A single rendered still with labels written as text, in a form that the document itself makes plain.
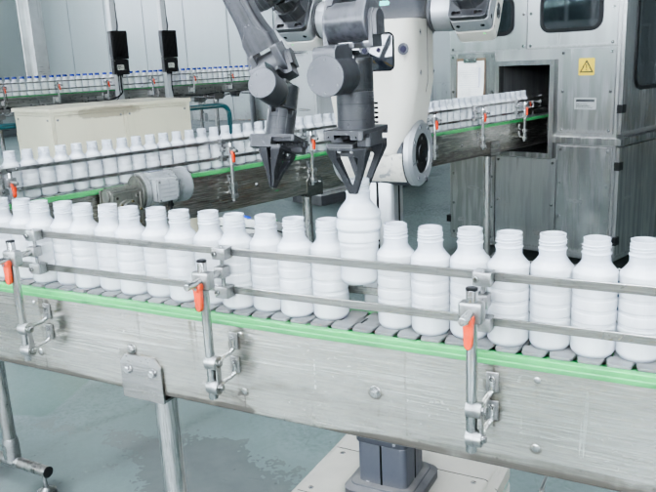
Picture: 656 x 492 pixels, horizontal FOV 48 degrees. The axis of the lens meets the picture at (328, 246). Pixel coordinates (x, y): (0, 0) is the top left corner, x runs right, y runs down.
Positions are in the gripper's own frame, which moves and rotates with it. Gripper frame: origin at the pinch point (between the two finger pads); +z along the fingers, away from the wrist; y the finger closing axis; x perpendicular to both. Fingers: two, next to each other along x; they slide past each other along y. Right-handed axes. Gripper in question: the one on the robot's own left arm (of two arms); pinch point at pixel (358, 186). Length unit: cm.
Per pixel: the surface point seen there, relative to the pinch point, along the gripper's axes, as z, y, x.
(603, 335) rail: 18.2, -4.0, -37.4
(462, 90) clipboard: 8, 392, 105
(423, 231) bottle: 6.0, -2.1, -11.3
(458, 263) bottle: 10.3, -2.6, -16.8
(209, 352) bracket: 26.9, -11.2, 23.4
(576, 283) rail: 11.3, -3.9, -33.6
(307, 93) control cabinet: 15, 533, 304
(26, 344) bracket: 32, -11, 68
